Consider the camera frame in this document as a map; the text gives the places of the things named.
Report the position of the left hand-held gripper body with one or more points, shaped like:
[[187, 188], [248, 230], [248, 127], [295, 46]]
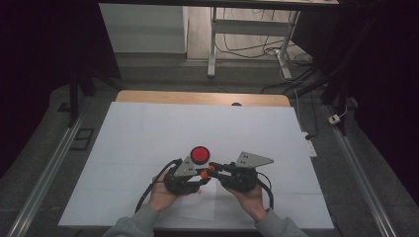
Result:
[[178, 184]]

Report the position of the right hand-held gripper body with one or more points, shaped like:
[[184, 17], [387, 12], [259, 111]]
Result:
[[242, 179]]

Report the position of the orange stamp cap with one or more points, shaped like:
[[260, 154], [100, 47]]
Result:
[[204, 173]]

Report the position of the round red ink pad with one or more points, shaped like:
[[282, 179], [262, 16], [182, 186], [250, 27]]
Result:
[[200, 154]]

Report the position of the person's left hand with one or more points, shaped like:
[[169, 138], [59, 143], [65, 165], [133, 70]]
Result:
[[159, 197]]

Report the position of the person's right hand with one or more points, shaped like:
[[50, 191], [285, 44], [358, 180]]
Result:
[[252, 202]]

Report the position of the white paper sheet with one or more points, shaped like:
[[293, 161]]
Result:
[[204, 207]]

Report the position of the large white table cover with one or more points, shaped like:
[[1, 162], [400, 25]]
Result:
[[148, 131]]

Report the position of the white power strip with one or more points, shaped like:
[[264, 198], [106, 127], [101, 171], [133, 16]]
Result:
[[310, 148]]

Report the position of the black floor socket plate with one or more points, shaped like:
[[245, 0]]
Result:
[[82, 139]]

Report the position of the small white adapter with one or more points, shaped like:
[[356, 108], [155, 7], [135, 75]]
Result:
[[334, 119]]

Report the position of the black metal stand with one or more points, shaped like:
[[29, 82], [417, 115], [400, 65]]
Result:
[[342, 98], [74, 98]]

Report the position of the white cabinet panel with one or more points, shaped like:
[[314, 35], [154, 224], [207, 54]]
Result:
[[145, 29]]

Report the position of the aluminium rail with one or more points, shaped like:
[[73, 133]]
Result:
[[362, 177], [49, 171]]

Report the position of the white desk frame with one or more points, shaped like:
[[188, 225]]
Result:
[[250, 27]]

